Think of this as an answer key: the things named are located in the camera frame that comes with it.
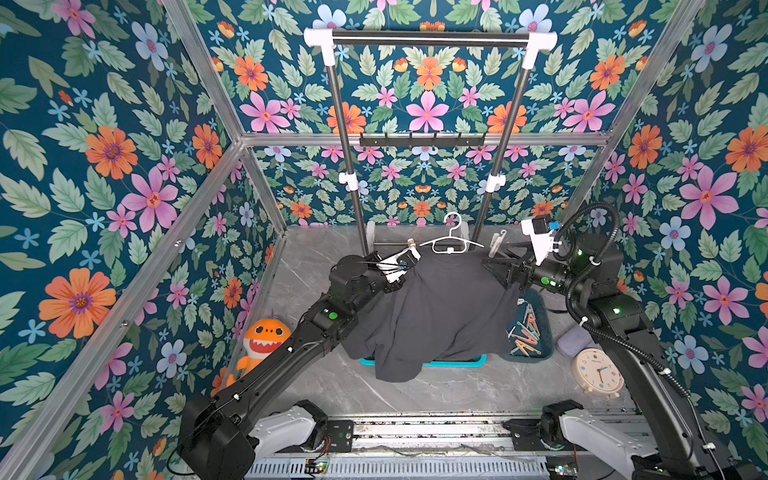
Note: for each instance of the orange shark plush toy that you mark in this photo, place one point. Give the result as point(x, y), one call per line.
point(258, 342)

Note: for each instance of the dark teal clothespin tray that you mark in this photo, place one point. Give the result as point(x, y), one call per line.
point(529, 334)

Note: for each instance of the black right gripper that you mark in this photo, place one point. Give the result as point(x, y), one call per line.
point(519, 271)

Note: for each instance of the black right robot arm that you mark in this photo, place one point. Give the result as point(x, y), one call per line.
point(578, 260)

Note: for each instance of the black wall hook rail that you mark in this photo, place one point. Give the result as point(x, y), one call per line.
point(447, 141)

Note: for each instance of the white steel clothes rack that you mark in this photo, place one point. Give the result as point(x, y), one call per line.
point(417, 82)

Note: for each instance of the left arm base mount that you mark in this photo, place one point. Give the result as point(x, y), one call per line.
point(334, 436)

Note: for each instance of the dark grey t-shirt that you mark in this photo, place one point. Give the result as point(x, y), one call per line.
point(449, 308)

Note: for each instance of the white plastic hanger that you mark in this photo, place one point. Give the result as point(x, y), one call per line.
point(453, 243)

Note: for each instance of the teal laundry basket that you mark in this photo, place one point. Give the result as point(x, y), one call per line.
point(476, 362)

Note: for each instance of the white clothespin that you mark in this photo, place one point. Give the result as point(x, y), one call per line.
point(497, 241)

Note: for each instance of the beige round clock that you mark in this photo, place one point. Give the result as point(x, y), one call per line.
point(596, 374)

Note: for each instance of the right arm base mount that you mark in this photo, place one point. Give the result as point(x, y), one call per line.
point(526, 435)

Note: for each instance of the lavender cloth item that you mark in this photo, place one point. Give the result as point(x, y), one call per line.
point(573, 341)

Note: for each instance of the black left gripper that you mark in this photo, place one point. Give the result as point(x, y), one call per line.
point(391, 288)

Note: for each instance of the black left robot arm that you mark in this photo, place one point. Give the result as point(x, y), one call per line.
point(223, 436)

